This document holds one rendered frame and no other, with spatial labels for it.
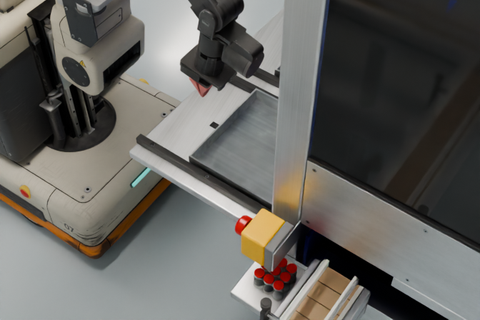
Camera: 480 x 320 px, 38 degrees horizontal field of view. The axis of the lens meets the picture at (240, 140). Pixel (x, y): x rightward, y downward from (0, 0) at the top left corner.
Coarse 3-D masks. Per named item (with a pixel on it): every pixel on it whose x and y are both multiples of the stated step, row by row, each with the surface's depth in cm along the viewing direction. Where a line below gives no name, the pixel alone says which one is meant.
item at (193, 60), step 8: (184, 56) 138; (192, 56) 138; (200, 56) 133; (208, 56) 132; (184, 64) 137; (192, 64) 137; (200, 64) 135; (208, 64) 133; (216, 64) 134; (224, 64) 138; (200, 72) 136; (208, 72) 135; (216, 72) 136; (224, 72) 137; (232, 72) 138; (208, 80) 136; (216, 80) 136; (224, 80) 136
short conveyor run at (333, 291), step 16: (304, 272) 133; (320, 272) 129; (336, 272) 133; (304, 288) 127; (320, 288) 131; (336, 288) 131; (352, 288) 127; (288, 304) 129; (304, 304) 129; (320, 304) 129; (336, 304) 125; (352, 304) 129
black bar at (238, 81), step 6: (234, 78) 172; (240, 78) 172; (234, 84) 173; (240, 84) 171; (246, 84) 170; (252, 84) 170; (246, 90) 171; (252, 90) 170; (264, 90) 169; (276, 96) 168
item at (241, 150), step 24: (264, 96) 167; (240, 120) 165; (264, 120) 165; (216, 144) 160; (240, 144) 160; (264, 144) 160; (216, 168) 156; (240, 168) 156; (264, 168) 156; (264, 192) 152
